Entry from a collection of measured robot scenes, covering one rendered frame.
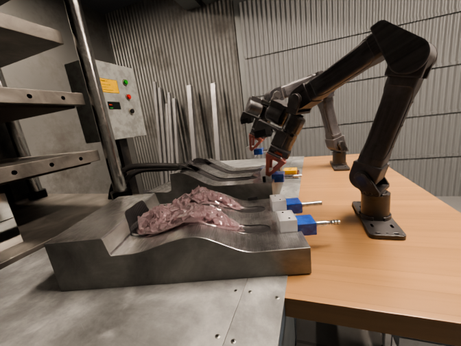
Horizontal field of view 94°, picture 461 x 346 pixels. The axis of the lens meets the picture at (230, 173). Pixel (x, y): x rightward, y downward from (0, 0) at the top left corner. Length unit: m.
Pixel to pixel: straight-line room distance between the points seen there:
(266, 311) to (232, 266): 0.10
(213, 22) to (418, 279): 3.15
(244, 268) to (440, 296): 0.30
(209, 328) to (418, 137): 2.92
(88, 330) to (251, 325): 0.26
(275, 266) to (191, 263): 0.16
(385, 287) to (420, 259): 0.12
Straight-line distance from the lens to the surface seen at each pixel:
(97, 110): 1.15
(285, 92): 1.03
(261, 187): 0.70
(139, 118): 1.49
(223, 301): 0.42
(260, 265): 0.44
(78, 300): 0.55
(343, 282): 0.46
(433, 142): 3.16
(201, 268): 0.45
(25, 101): 1.07
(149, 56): 3.68
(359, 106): 2.90
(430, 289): 0.50
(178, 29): 3.49
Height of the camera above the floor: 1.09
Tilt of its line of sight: 13 degrees down
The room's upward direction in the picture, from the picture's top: 7 degrees counter-clockwise
